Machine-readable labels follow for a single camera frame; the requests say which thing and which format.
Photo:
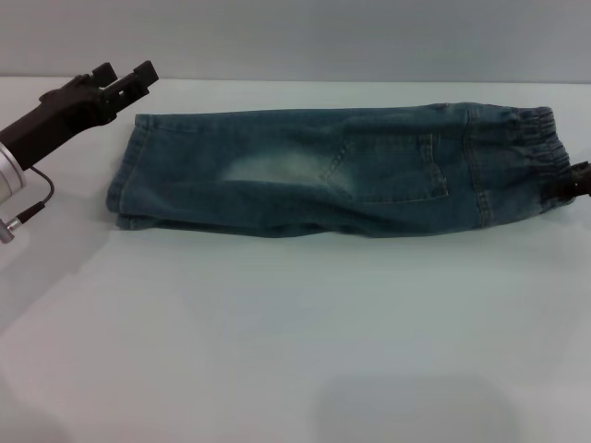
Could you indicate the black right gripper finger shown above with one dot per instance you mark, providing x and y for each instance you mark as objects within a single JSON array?
[
  {"x": 582, "y": 173},
  {"x": 563, "y": 192}
]

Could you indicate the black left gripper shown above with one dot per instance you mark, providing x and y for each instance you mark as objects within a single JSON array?
[{"x": 60, "y": 115}]

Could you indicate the blue denim shorts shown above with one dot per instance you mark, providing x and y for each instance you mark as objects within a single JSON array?
[{"x": 300, "y": 175}]

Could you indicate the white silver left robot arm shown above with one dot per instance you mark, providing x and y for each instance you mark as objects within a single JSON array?
[{"x": 9, "y": 177}]

